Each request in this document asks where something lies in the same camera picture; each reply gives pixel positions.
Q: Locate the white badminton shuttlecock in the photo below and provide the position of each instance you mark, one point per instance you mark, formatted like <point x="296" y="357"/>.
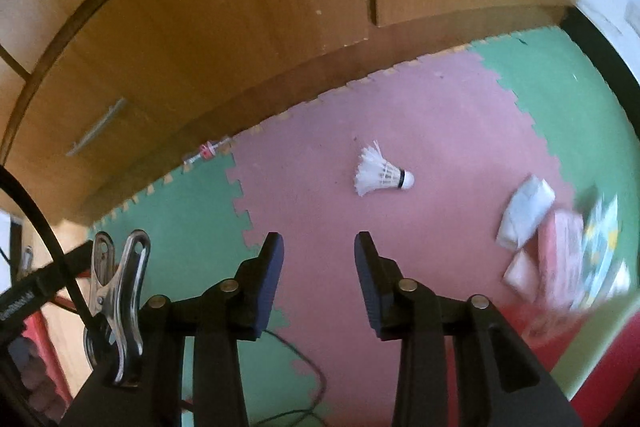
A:
<point x="380" y="172"/>

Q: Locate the white tissue pad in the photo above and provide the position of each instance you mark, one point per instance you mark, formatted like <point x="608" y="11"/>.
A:
<point x="520" y="277"/>

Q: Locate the pink plastic packet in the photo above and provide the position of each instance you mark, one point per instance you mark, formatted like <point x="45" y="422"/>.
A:
<point x="560" y="247"/>

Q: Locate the colourful wet wipes packet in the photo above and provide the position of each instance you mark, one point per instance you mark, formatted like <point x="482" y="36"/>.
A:
<point x="602" y="237"/>

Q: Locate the blue white crumpled wrapper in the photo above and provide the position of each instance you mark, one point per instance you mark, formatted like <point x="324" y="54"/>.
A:
<point x="525" y="212"/>

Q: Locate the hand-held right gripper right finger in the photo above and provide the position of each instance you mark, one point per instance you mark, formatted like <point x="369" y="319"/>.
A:
<point x="367" y="287"/>

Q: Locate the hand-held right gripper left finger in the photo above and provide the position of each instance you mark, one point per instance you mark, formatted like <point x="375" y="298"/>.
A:
<point x="267" y="287"/>

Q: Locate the silver spring clip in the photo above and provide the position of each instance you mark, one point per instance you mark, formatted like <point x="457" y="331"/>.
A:
<point x="27" y="259"/>
<point x="125" y="297"/>

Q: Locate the wooden wardrobe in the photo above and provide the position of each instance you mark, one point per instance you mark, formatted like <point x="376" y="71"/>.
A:
<point x="225" y="7"/>

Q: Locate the person's left hand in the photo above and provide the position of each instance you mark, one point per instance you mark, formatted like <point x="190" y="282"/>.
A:
<point x="35" y="377"/>

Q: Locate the small red white wrapper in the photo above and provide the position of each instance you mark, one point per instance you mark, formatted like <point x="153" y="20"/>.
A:
<point x="205" y="152"/>

